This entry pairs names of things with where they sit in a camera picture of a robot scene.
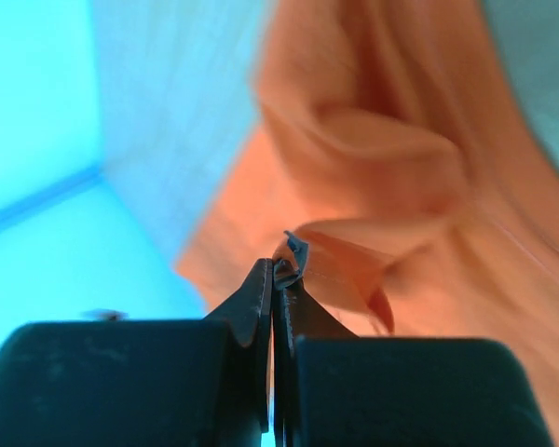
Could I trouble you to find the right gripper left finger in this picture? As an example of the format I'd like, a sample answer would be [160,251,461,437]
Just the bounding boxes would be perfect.
[0,259,273,446]

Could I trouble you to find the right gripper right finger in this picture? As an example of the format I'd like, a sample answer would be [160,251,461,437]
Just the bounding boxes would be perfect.
[272,235,552,446]

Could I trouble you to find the orange t shirt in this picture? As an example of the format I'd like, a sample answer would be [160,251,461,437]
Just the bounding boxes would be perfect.
[176,1,559,446]

